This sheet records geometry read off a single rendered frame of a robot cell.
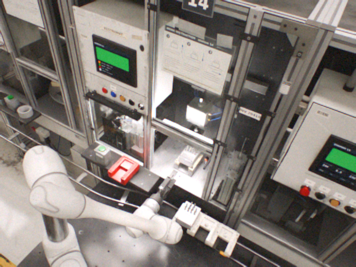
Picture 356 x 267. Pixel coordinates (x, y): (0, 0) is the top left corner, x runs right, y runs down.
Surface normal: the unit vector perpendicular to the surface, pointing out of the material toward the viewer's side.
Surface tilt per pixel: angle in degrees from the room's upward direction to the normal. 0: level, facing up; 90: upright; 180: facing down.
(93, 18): 90
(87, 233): 0
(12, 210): 0
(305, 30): 90
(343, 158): 90
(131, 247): 0
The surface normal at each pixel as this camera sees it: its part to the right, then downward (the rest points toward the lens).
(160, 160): 0.07, -0.71
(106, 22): -0.51, 0.59
